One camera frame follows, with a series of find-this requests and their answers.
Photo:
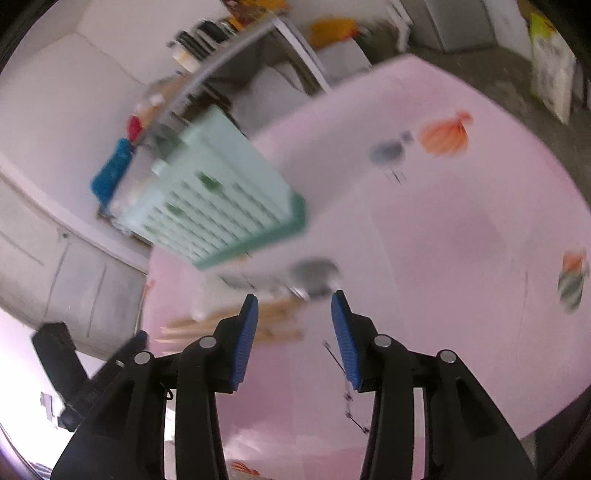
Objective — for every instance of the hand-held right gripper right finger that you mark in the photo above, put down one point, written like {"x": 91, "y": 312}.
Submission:
{"x": 344, "y": 341}

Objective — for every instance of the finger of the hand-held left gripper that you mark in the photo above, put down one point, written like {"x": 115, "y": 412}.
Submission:
{"x": 115, "y": 364}

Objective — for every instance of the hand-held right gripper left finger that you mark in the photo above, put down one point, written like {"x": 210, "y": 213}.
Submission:
{"x": 247, "y": 341}

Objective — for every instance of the pile of wooden chopsticks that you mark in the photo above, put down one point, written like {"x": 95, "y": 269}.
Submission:
{"x": 272, "y": 334}

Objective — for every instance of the metal spoon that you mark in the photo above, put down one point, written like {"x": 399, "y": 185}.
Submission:
{"x": 314, "y": 274}

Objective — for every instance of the mint green utensil holder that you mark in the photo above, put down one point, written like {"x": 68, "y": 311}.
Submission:
{"x": 221, "y": 184}

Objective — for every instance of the white panelled door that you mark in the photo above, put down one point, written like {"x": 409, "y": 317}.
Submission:
{"x": 46, "y": 267}

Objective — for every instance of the pink printed tablecloth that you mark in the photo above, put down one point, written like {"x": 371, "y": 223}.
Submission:
{"x": 438, "y": 221}

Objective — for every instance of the large white wrapped bundle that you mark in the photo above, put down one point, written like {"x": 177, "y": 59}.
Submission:
{"x": 134, "y": 184}

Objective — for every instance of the blue cloth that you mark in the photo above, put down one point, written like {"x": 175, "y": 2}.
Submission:
{"x": 111, "y": 170}

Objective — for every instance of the red plastic bag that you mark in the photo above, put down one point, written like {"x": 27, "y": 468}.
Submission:
{"x": 135, "y": 127}

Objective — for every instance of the white sack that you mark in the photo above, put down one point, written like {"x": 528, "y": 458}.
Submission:
{"x": 272, "y": 92}

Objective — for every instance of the white storage box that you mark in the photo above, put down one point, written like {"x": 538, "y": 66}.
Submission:
{"x": 341, "y": 60}

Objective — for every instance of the white side table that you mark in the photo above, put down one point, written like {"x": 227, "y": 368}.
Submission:
{"x": 302, "y": 50}

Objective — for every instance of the yellow plastic bag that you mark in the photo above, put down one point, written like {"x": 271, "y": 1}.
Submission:
{"x": 332, "y": 30}

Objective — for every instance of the green yellow rice bag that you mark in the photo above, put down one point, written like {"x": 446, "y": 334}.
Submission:
{"x": 551, "y": 78}

